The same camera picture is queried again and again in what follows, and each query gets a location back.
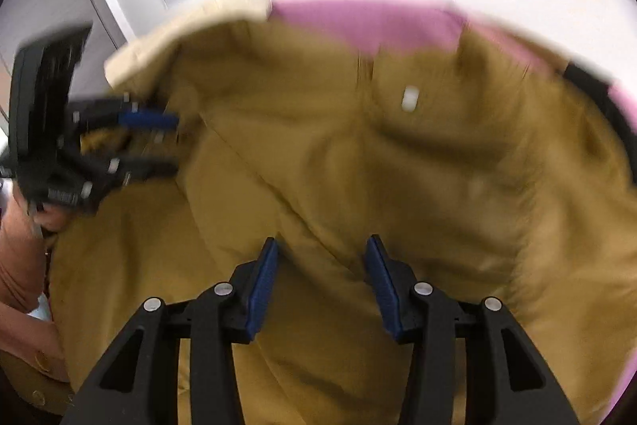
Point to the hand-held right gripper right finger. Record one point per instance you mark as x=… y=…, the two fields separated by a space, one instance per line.
x=385 y=290

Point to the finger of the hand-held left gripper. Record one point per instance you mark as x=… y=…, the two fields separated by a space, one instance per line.
x=134 y=163
x=144 y=120

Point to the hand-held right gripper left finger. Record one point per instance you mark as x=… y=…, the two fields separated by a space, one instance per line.
x=263 y=285

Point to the olive brown jacket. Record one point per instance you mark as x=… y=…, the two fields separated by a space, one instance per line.
x=348 y=186

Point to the person's left forearm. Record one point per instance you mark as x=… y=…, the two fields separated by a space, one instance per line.
x=25 y=340

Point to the person's left hand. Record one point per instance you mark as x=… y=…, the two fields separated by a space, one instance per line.
x=22 y=250

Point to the cream cloth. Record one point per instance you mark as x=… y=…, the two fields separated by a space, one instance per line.
x=149 y=51

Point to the pink flower print blanket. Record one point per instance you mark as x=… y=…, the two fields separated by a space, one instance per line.
x=373 y=26

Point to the black garment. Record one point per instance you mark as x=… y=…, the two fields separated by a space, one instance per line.
x=612 y=111

